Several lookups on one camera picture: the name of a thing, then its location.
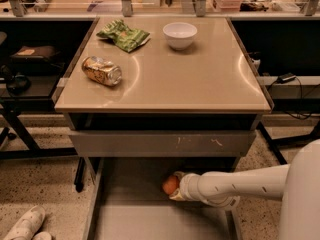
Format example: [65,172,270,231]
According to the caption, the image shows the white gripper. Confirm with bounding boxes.
[169,171,203,201]

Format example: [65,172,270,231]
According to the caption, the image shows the orange fruit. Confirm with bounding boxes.
[162,175,179,195]

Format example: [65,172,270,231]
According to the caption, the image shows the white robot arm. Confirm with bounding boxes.
[162,140,320,240]

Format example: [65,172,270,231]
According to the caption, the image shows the open middle drawer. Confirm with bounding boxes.
[82,158,243,240]

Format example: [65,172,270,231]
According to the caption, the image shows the grey drawer cabinet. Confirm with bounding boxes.
[53,16,274,240]

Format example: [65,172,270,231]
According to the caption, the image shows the crushed gold soda can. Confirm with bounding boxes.
[81,56,122,87]

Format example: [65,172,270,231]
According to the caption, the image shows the white right shoe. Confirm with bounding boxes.
[31,232,53,240]

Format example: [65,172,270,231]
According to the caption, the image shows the white ceramic bowl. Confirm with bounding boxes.
[163,22,197,50]

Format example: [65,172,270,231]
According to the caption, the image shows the green chip bag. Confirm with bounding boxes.
[96,19,150,53]

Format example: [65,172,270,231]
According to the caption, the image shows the black power adapter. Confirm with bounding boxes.
[277,73,296,84]

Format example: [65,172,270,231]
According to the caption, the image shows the black headphones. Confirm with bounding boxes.
[2,74,31,95]

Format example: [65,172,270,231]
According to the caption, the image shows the black desk leg frame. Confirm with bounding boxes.
[257,122,320,165]

